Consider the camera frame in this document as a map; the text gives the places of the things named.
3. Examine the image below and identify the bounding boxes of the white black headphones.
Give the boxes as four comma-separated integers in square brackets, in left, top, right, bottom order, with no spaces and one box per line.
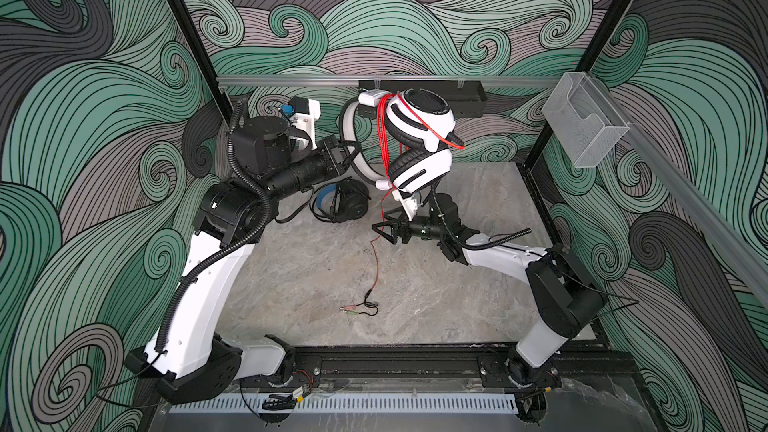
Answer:
[339,88,466,197]

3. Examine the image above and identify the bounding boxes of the right side aluminium rail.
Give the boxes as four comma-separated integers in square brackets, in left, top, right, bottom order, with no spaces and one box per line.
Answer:
[597,81,767,297]

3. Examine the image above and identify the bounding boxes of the black corner frame post right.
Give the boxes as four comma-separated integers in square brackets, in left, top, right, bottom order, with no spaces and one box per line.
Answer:
[521,0,632,173]

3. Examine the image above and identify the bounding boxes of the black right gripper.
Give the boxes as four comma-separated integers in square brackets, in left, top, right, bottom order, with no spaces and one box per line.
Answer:
[373,204,449,245]

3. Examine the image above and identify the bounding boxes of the black corner frame post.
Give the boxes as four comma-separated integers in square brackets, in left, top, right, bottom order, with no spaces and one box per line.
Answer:
[165,0,234,124]
[521,0,632,173]

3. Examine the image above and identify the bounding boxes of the black corner frame post left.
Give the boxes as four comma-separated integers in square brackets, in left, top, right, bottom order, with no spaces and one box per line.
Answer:
[165,0,234,124]

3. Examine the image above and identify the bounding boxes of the black wall shelf tray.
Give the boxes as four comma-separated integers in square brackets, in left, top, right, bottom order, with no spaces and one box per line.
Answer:
[358,79,487,118]

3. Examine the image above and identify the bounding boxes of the white slotted cable duct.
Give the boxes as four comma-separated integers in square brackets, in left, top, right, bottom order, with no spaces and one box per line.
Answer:
[170,392,518,415]

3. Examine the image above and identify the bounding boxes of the clear plastic wall bin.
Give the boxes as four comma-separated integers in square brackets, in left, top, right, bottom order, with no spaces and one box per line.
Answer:
[542,72,629,169]

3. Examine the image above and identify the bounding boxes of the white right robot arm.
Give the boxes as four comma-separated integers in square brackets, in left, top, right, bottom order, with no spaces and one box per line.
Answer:
[372,192,607,389]

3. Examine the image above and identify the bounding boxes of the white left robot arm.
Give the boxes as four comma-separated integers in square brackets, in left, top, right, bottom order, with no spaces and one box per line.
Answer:
[125,97,360,405]

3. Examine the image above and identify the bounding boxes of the black blue gaming headset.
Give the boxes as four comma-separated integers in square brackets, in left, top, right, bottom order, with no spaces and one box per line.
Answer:
[310,177,370,224]

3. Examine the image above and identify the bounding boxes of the black front frame rail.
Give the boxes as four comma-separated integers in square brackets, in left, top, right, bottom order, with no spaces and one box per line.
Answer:
[239,341,637,390]

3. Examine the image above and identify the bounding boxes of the red headphone cable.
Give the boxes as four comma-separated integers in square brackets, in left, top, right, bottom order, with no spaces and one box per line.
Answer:
[340,92,466,317]

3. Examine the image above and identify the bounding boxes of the aluminium wall rail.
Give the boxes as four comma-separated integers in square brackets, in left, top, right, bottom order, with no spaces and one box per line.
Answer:
[216,74,560,88]

